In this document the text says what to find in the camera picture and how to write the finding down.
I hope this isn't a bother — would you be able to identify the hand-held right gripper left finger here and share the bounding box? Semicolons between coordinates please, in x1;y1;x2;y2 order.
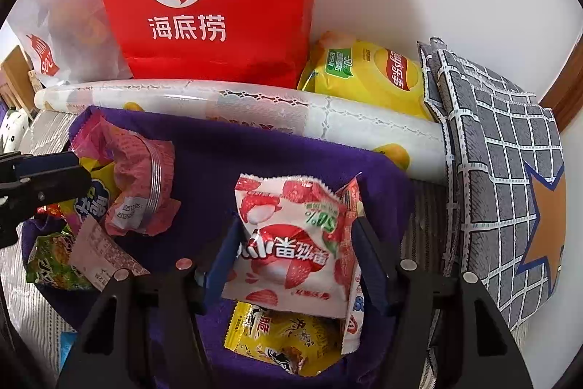
55;218;242;389

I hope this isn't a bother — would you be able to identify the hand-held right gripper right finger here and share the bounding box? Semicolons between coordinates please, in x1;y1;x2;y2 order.
351;216;533;389

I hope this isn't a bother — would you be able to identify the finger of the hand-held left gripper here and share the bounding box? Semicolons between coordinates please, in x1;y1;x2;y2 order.
0;167;93;248
0;149;82;182

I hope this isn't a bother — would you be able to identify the pink and purple packet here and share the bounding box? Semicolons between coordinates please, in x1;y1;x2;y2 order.
68;111;119;162

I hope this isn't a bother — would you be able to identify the yellow and blue snack packet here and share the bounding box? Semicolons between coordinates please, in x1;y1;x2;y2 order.
75;156;119;230

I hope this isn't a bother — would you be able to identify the white and red snack packet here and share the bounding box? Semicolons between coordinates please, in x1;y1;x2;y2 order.
337;172;367;355

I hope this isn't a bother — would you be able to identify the white strawberry snack packet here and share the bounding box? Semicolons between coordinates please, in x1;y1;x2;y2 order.
222;174;363;319

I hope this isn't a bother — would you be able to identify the green snack packet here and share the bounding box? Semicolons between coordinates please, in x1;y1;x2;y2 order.
25;232;94;292

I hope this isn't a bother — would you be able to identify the small light pink packet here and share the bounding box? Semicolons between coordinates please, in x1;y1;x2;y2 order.
68;218;151;292

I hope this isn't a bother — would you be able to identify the large pink snack packet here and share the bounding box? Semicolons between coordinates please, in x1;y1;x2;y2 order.
105;120;180;237

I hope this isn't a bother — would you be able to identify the white dotted cloth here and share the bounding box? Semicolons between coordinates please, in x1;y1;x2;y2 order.
0;109;30;153

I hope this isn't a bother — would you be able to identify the striped quilted table cover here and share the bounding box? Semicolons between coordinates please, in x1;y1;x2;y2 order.
0;111;529;389

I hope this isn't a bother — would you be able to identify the wooden headboard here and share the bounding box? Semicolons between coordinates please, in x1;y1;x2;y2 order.
0;45;39;121

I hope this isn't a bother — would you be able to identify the purple towel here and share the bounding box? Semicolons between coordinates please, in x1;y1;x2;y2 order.
23;106;415;389

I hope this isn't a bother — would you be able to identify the grey checked cloth with star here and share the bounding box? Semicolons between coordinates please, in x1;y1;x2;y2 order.
416;36;568;332

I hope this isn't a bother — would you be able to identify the white plastic bag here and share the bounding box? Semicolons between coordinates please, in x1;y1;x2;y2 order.
7;0;135;82

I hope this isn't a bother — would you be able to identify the blue tissue pack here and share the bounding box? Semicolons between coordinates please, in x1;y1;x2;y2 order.
59;331;78;365

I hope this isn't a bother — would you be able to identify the patterned paper roll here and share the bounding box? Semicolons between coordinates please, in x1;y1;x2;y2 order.
34;78;449;184

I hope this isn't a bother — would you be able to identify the yellow chip bag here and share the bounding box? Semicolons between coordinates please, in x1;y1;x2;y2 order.
297;31;433;121

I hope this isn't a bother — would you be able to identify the wooden door frame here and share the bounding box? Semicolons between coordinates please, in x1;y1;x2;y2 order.
540;11;583;132

